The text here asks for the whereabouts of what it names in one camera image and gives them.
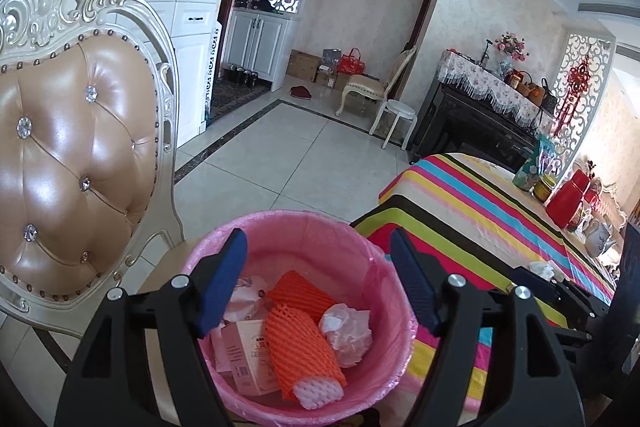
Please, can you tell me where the low white shoe cabinet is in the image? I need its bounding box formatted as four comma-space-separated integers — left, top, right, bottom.
222, 7, 298, 92

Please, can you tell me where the dark patterned door rug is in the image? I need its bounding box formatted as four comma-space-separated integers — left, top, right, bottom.
209, 79, 271, 115

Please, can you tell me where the round white stool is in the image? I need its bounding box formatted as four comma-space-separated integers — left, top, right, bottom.
370, 101, 417, 152

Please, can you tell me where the tufted leather ornate chair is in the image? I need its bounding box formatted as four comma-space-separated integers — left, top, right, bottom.
0, 0, 188, 340

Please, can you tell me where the patterned white flat carton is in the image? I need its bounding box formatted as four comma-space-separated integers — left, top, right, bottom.
202, 24, 223, 122

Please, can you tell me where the pale pink wrapper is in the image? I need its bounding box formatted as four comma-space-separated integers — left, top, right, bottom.
222, 275, 273, 323

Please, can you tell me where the white ceramic teapot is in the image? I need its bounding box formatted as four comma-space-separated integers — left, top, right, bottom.
585, 217, 618, 255

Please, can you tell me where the pink lined waste bin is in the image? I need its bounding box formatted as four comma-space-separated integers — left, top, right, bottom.
180, 209, 418, 418

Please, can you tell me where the red thermos jug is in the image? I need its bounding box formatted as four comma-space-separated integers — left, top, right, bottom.
545, 169, 592, 229

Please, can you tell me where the large brown cardboard box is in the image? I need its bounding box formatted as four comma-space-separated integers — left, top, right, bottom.
287, 50, 321, 82

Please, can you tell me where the green snack bag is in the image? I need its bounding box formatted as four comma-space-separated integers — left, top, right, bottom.
512, 134, 558, 192

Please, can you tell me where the yellow lidded glass jar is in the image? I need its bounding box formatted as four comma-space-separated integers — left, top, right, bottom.
531, 173, 557, 202

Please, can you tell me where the white openwork room divider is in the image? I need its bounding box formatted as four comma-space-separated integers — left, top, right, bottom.
550, 33, 618, 168

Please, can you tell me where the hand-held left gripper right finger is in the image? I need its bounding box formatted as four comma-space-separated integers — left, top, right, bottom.
389, 227, 586, 427

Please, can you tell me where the black upright piano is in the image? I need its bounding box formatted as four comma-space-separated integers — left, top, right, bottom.
410, 82, 543, 172

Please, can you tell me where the white plastic bag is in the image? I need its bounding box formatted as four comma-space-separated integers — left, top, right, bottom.
318, 303, 373, 368

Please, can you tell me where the small orange foam net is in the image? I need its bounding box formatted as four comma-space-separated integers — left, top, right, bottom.
265, 270, 337, 323

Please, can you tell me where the crumpled white tissue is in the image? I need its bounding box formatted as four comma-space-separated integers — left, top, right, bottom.
527, 261, 556, 282

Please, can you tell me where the red gift bag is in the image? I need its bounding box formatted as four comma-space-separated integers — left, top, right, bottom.
338, 48, 366, 75

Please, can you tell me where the ornate white sofa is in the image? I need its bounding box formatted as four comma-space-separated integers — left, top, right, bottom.
597, 179, 631, 233

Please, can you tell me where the tall white cabinet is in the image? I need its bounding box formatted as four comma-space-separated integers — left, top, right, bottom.
30, 0, 251, 148

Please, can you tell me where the pink flower bouquet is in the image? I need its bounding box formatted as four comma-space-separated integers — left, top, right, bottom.
494, 32, 528, 62

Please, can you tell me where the beige cushioned side chair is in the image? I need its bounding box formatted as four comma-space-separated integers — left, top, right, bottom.
335, 46, 417, 116

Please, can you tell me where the row of dark shoes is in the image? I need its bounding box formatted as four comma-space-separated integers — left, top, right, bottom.
222, 63, 258, 86

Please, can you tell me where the black handbag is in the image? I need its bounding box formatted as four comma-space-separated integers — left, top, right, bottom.
540, 78, 558, 112

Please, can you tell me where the pale pink box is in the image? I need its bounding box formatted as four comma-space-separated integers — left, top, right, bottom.
210, 318, 283, 397

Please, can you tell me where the small brown cardboard box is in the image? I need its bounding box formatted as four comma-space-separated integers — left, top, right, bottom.
315, 64, 346, 90

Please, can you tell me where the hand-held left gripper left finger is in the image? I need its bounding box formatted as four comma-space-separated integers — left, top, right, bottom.
54, 227, 249, 427

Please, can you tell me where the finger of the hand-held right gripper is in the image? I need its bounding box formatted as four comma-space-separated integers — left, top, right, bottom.
507, 266, 616, 325

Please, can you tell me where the red knot wall ornament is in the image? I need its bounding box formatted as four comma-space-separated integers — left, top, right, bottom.
556, 55, 591, 138

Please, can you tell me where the orange foam net white core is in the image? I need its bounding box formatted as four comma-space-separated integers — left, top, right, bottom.
264, 304, 347, 410

